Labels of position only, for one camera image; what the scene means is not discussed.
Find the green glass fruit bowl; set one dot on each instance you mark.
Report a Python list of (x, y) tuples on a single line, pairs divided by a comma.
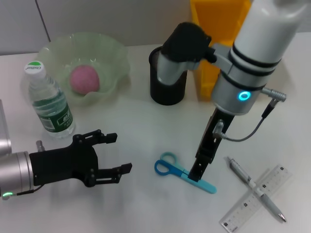
[(109, 63)]

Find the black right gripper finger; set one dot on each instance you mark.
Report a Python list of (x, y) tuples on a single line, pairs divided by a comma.
[(199, 171)]

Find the clear green-label water bottle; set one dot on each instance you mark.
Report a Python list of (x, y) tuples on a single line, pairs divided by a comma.
[(52, 106)]

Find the transparent plastic ruler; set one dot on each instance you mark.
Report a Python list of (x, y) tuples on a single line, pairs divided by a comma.
[(245, 208)]

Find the yellow plastic bin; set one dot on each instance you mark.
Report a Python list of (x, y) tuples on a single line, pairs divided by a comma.
[(206, 77)]

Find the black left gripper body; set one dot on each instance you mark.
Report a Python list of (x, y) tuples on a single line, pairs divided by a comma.
[(63, 162)]

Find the white grey pen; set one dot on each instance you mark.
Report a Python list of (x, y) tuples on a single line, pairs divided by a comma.
[(271, 204)]

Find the blue scissors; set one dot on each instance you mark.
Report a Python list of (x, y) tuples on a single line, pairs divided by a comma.
[(175, 170)]

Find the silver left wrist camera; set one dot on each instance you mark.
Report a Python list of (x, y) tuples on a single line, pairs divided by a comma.
[(3, 136)]

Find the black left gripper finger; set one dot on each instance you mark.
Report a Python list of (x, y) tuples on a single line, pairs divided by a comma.
[(126, 168), (110, 138)]

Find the black mesh pen holder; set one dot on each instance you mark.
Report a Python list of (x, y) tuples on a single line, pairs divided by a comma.
[(167, 94)]

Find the pink peach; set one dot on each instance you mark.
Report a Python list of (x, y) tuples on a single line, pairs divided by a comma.
[(85, 80)]

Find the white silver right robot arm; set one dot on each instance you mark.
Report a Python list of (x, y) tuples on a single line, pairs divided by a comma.
[(255, 55)]

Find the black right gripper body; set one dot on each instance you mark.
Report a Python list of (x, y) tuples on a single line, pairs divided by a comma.
[(213, 138)]

